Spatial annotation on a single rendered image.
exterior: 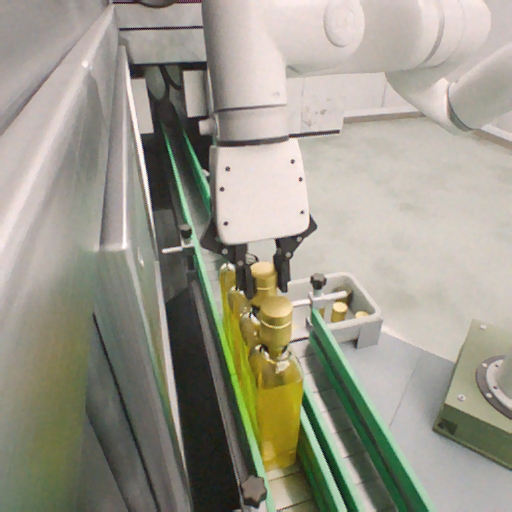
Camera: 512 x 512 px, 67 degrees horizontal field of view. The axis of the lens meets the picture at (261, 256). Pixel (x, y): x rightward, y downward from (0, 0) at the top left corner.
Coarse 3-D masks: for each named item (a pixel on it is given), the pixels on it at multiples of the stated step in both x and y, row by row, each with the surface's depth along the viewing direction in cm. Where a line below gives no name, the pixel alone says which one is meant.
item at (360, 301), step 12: (336, 276) 97; (348, 276) 97; (288, 288) 95; (300, 288) 96; (312, 288) 97; (324, 288) 98; (336, 288) 99; (360, 288) 93; (360, 300) 93; (372, 300) 89; (300, 312) 97; (324, 312) 97; (348, 312) 97; (372, 312) 89; (300, 324) 93; (336, 324) 83; (348, 324) 84
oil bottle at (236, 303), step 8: (232, 288) 54; (232, 296) 53; (240, 296) 52; (232, 304) 53; (240, 304) 52; (248, 304) 52; (232, 312) 53; (240, 312) 52; (232, 320) 54; (232, 328) 55; (232, 336) 56; (232, 344) 58; (232, 352) 59; (240, 384) 60
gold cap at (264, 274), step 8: (256, 264) 46; (264, 264) 46; (272, 264) 46; (256, 272) 44; (264, 272) 44; (272, 272) 44; (256, 280) 44; (264, 280) 44; (272, 280) 44; (256, 288) 44; (264, 288) 44; (272, 288) 45; (256, 296) 45; (264, 296) 45; (256, 304) 46
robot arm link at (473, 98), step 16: (480, 64) 57; (496, 64) 54; (464, 80) 58; (480, 80) 56; (496, 80) 54; (448, 96) 61; (464, 96) 58; (480, 96) 56; (496, 96) 55; (464, 112) 59; (480, 112) 58; (496, 112) 57
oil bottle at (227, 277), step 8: (224, 264) 59; (224, 272) 58; (232, 272) 57; (224, 280) 57; (232, 280) 56; (224, 288) 57; (224, 296) 58; (224, 304) 60; (224, 312) 61; (224, 320) 63; (224, 328) 65
